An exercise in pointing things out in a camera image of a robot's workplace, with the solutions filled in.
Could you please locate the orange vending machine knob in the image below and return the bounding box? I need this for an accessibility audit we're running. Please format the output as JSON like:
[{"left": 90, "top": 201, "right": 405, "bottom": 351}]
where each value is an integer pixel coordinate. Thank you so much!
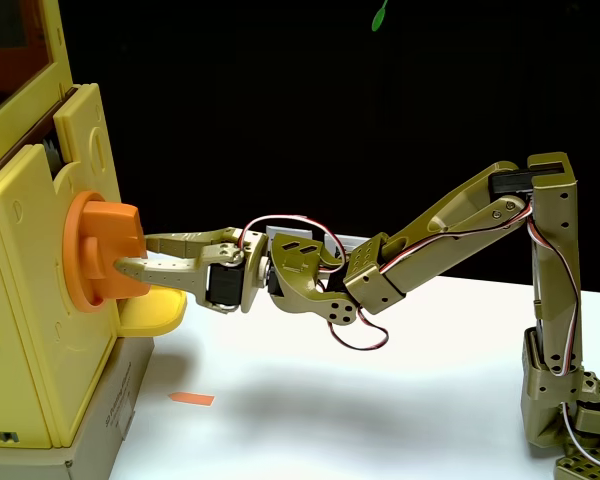
[{"left": 62, "top": 190, "right": 152, "bottom": 314}]

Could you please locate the yellow toy vending machine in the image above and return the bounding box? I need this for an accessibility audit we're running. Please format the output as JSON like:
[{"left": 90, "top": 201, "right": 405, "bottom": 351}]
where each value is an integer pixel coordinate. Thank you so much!
[{"left": 0, "top": 0, "right": 189, "bottom": 450}]

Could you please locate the yellow dispensing tray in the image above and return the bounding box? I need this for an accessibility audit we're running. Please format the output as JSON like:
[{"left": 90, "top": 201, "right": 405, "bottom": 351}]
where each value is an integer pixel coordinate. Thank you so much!
[{"left": 117, "top": 283, "right": 188, "bottom": 337}]

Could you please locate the orange paper arrow marker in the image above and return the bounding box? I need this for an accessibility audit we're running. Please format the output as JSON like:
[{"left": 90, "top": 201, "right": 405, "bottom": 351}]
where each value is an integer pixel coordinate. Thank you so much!
[{"left": 167, "top": 391, "right": 216, "bottom": 408}]

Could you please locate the beige cardboard box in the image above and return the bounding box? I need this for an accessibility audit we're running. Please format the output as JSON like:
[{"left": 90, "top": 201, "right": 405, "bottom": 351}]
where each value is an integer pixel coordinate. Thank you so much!
[{"left": 0, "top": 335, "right": 156, "bottom": 480}]

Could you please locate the green leaf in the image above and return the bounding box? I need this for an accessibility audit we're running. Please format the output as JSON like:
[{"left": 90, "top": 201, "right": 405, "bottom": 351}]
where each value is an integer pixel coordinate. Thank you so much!
[{"left": 370, "top": 0, "right": 390, "bottom": 33}]

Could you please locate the white blank wall plate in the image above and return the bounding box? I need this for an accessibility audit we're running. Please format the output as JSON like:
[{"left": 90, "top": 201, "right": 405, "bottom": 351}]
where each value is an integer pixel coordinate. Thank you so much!
[{"left": 265, "top": 225, "right": 314, "bottom": 239}]

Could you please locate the red white black wrist cable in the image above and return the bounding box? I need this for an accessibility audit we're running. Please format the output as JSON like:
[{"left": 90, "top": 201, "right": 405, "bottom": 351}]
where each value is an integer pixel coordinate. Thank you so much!
[{"left": 239, "top": 214, "right": 349, "bottom": 275}]

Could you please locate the white wall socket plate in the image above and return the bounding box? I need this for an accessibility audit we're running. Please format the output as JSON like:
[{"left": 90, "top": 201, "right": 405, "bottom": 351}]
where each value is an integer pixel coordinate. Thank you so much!
[{"left": 329, "top": 232, "right": 378, "bottom": 261}]

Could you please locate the red white black elbow cable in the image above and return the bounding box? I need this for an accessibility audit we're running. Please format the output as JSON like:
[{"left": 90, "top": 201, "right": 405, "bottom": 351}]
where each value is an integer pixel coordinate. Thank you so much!
[{"left": 327, "top": 304, "right": 390, "bottom": 352}]

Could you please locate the red white black base cable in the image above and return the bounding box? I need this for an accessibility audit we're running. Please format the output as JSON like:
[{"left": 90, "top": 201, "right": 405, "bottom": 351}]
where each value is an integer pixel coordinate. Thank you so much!
[{"left": 559, "top": 399, "right": 600, "bottom": 472}]

